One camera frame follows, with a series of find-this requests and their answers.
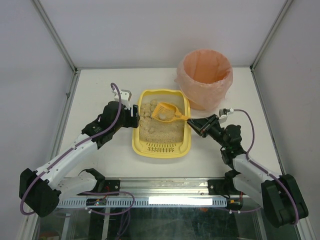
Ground yellow litter scoop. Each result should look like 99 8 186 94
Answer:
151 102 189 123

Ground yellow litter box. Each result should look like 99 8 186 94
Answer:
132 89 192 159

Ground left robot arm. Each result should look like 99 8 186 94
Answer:
18 101 140 218

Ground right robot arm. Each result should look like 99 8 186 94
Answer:
187 114 309 228

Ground cat litter sand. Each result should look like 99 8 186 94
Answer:
139 102 185 144

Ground orange lined trash bin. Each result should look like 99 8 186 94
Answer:
174 49 233 111

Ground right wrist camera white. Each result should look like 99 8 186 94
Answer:
218 108 234 123

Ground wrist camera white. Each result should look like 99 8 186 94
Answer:
218 108 234 123
112 89 132 105

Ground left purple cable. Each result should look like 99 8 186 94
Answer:
19 82 122 216

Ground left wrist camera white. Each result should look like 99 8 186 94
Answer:
112 89 132 105

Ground aluminium mounting rail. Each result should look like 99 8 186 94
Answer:
76 177 235 196

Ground white slotted cable duct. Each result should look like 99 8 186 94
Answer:
57 196 227 208

